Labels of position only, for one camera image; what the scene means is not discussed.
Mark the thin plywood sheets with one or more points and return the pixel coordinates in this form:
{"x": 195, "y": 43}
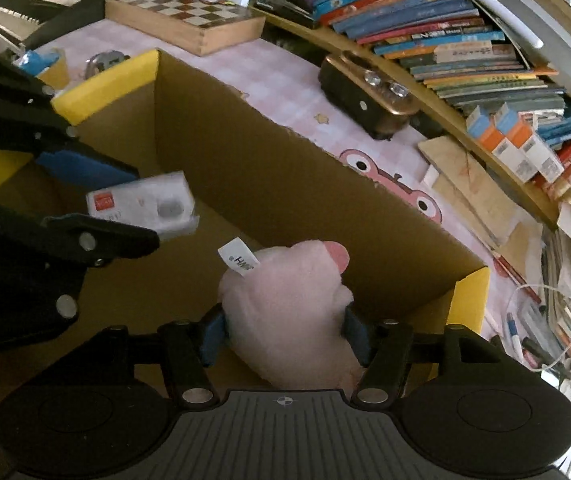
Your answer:
{"x": 465, "y": 185}

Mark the dark brown music box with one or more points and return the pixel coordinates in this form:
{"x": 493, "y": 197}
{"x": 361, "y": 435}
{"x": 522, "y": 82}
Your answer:
{"x": 355, "y": 100}

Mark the wooden chessboard box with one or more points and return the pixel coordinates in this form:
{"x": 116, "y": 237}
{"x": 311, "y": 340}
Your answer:
{"x": 185, "y": 7}

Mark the blue wet wipes packet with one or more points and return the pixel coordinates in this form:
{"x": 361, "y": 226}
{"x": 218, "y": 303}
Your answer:
{"x": 35, "y": 62}

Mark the black pen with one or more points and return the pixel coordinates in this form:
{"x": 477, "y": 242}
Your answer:
{"x": 545, "y": 356}

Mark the white shelf frame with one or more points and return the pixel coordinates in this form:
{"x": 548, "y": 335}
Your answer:
{"x": 555, "y": 60}

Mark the pink plush toy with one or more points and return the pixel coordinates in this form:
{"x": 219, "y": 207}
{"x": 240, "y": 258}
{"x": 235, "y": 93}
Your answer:
{"x": 285, "y": 305}

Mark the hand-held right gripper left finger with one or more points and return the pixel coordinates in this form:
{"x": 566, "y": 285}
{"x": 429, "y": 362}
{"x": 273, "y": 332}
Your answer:
{"x": 213, "y": 336}

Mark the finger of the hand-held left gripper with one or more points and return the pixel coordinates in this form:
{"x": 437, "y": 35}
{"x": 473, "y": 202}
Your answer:
{"x": 115, "y": 240}
{"x": 85, "y": 169}

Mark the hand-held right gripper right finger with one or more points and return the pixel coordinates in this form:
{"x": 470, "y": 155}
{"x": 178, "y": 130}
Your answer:
{"x": 358, "y": 336}

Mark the wooden shelf board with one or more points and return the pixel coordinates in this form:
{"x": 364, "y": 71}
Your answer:
{"x": 535, "y": 201}

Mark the small white red-label packet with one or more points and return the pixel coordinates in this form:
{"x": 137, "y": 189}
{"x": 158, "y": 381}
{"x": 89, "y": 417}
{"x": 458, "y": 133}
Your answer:
{"x": 160, "y": 200}

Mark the red pencil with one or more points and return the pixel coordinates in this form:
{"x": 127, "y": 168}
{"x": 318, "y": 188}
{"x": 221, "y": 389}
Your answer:
{"x": 515, "y": 276}

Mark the yellow-edged cardboard box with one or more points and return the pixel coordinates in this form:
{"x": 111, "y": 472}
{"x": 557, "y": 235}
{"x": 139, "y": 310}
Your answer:
{"x": 265, "y": 175}

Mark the long row of books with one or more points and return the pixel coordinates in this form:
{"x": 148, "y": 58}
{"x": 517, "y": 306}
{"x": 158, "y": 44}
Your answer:
{"x": 415, "y": 10}

